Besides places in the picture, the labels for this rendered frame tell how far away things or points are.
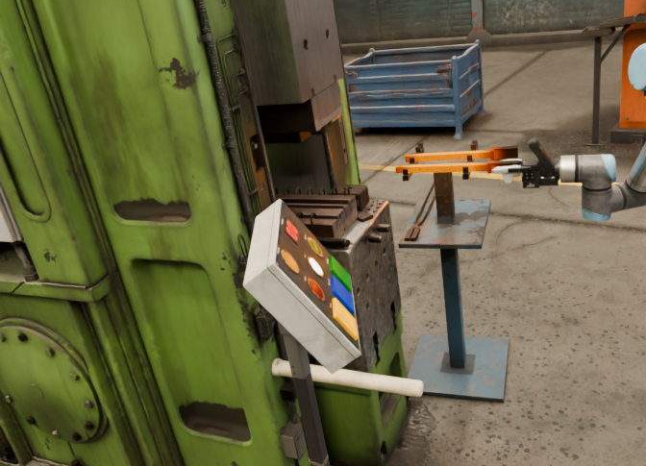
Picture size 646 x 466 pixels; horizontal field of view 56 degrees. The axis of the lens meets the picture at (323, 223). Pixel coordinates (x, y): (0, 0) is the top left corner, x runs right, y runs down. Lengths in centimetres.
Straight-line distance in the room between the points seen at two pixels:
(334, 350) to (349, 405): 92
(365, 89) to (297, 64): 429
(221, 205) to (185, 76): 33
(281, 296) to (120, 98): 77
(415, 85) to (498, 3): 421
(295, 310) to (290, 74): 69
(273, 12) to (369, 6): 904
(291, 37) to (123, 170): 60
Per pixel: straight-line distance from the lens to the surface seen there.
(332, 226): 182
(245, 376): 186
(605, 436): 252
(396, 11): 1044
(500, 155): 228
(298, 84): 165
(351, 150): 234
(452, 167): 217
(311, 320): 124
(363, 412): 218
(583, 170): 212
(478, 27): 985
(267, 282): 119
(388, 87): 581
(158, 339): 201
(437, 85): 564
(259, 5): 166
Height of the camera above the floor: 173
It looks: 24 degrees down
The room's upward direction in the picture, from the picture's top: 10 degrees counter-clockwise
